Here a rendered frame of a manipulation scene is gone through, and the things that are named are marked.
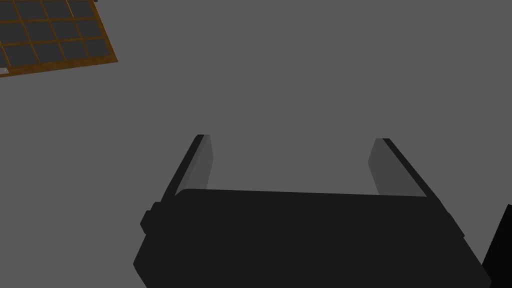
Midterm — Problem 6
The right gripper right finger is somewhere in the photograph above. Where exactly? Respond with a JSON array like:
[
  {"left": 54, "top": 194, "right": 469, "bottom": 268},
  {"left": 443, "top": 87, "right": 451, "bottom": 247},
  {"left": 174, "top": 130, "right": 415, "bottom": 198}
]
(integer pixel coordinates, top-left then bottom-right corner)
[{"left": 367, "top": 137, "right": 447, "bottom": 213}]

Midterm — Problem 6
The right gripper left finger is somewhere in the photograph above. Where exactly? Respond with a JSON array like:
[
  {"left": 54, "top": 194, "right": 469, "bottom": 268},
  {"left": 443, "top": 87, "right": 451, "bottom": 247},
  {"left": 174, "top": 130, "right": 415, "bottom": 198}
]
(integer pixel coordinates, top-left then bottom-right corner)
[{"left": 160, "top": 133, "right": 215, "bottom": 203}]

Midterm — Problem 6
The brown framed grid window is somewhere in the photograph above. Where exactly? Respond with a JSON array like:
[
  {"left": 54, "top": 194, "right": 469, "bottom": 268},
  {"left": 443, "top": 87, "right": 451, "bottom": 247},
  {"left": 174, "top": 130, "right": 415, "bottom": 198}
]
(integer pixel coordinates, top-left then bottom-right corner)
[{"left": 0, "top": 0, "right": 119, "bottom": 79}]

